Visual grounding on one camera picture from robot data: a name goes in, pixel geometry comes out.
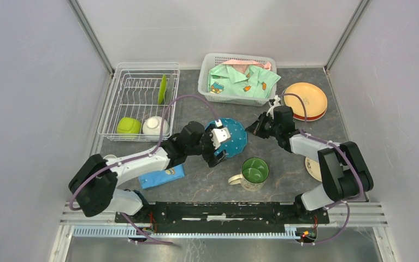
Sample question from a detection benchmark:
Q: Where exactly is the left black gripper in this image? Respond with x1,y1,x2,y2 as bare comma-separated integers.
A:
186,124,227,168

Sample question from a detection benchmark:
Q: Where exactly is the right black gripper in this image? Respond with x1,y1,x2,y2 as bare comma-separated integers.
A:
245,111,281,139

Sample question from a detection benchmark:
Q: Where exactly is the blue polka dot plate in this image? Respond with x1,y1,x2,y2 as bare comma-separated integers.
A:
214,118,248,158

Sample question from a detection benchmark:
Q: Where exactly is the white round bowl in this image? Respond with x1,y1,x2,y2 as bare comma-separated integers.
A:
142,116,169,135

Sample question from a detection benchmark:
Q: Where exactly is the cream plate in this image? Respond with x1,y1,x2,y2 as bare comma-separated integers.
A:
305,157,322,182

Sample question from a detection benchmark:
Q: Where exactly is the lime green plate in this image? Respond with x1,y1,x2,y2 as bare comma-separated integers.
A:
157,74,167,105

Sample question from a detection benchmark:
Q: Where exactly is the lime green bowl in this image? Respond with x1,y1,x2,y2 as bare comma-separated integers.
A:
116,117,141,134

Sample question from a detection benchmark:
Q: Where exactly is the white square bowl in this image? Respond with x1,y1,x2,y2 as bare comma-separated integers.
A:
103,154,117,160

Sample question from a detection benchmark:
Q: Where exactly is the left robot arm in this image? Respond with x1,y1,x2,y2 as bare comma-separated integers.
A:
68,120,231,223

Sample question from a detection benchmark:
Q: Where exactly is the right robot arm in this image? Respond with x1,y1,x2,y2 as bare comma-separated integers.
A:
245,105,374,223

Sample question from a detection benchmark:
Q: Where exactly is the green interior mug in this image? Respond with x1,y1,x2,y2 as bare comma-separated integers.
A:
228,157,269,192

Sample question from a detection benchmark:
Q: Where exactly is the mint green printed shirt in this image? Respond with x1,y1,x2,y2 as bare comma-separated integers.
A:
206,64,281,99

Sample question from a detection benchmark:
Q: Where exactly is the orange plate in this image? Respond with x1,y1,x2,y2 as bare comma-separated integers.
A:
283,82,328,117

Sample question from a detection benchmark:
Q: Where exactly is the pink cloth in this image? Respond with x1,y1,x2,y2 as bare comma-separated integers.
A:
223,59,272,70

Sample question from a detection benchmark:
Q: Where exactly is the blue folded cloth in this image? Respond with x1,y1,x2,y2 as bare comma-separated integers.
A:
138,164,185,189

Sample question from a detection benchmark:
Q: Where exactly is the white plastic basket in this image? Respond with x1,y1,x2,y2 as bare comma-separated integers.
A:
198,53,281,106

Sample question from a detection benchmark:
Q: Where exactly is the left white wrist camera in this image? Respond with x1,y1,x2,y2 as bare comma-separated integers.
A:
210,120,231,149

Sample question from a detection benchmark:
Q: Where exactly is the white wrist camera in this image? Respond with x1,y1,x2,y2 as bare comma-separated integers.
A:
267,95,282,115
210,120,231,149

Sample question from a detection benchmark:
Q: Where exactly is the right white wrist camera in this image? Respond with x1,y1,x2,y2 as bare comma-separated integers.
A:
267,95,282,115

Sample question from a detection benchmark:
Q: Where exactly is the white wire dish rack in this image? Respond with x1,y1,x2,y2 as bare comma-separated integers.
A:
97,62,180,141

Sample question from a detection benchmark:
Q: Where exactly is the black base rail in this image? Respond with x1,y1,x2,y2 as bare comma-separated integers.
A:
130,202,330,234

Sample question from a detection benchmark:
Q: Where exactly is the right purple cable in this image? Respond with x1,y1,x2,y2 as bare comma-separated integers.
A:
280,93,365,247

